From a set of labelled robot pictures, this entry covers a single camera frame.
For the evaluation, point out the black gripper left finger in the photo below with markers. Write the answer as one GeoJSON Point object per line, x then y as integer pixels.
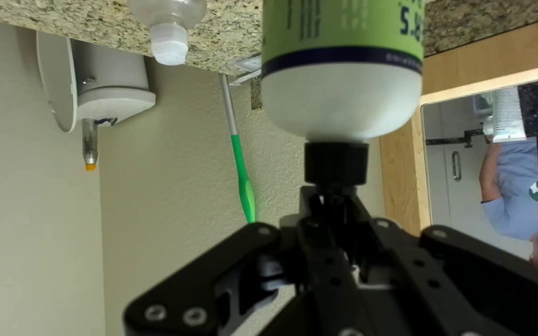
{"type": "Point", "coordinates": [219, 273]}

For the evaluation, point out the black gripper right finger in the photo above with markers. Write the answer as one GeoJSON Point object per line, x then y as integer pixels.
{"type": "Point", "coordinates": [481, 286]}

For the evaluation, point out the green pump soap bottle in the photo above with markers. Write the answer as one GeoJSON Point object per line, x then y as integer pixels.
{"type": "Point", "coordinates": [345, 94]}

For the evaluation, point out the clear plastic water bottle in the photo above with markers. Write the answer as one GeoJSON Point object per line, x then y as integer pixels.
{"type": "Point", "coordinates": [169, 31]}

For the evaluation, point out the white toilet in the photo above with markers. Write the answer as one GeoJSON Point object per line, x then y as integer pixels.
{"type": "Point", "coordinates": [113, 81]}

